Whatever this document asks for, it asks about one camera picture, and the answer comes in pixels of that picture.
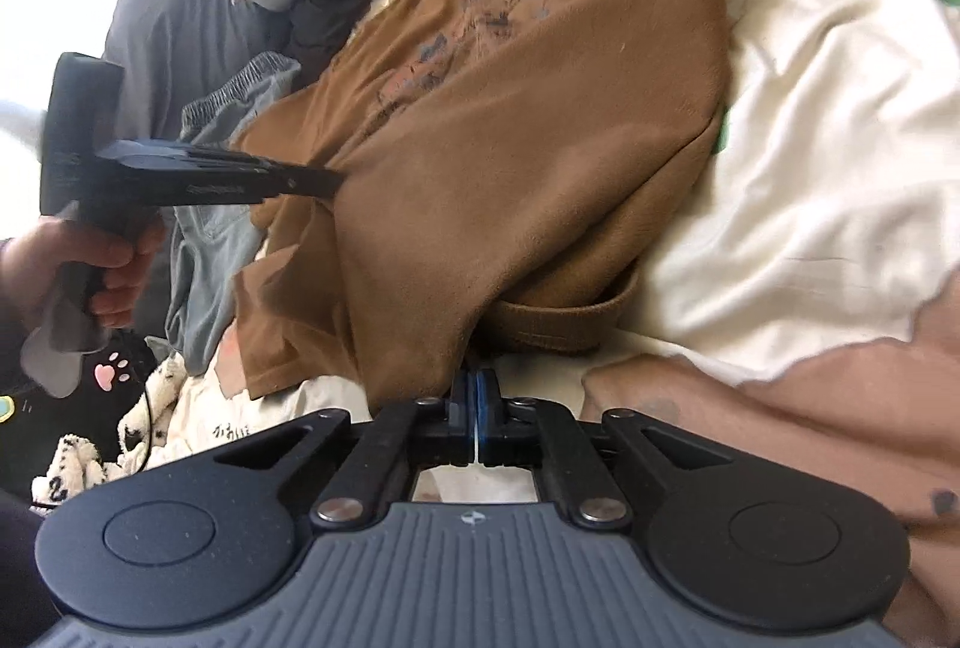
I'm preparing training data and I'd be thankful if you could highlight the person's left hand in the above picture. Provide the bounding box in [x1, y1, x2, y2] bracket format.
[0, 217, 166, 330]

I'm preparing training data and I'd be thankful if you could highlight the dark grey bed pillow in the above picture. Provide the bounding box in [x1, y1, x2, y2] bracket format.
[105, 0, 293, 139]

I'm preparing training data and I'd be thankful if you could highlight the black paw-print clothing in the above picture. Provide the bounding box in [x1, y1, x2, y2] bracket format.
[0, 318, 158, 514]

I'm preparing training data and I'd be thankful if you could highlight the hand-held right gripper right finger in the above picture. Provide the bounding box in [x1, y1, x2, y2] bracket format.
[475, 369, 734, 530]

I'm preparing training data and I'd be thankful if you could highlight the brown printed t-shirt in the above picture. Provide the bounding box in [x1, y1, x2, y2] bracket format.
[232, 0, 923, 398]

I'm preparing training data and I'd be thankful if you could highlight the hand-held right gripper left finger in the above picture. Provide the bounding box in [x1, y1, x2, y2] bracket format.
[214, 372, 475, 529]

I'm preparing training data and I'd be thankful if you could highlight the cream printed bed sheet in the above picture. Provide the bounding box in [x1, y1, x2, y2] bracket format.
[150, 0, 960, 648]

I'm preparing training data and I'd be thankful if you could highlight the white spotted fluffy blanket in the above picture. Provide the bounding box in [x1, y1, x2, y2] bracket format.
[30, 355, 188, 506]

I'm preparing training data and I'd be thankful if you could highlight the black cable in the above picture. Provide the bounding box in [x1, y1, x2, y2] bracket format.
[139, 385, 156, 461]

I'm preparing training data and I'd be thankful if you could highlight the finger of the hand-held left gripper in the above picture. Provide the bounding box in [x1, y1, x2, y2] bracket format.
[255, 162, 346, 199]

